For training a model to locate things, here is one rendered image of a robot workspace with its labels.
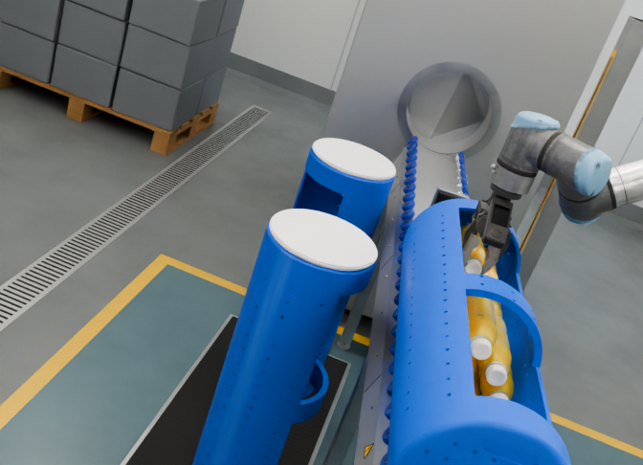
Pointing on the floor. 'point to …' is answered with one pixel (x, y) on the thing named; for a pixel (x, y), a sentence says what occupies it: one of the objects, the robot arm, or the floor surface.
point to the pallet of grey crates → (124, 49)
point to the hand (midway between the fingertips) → (473, 268)
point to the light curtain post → (549, 208)
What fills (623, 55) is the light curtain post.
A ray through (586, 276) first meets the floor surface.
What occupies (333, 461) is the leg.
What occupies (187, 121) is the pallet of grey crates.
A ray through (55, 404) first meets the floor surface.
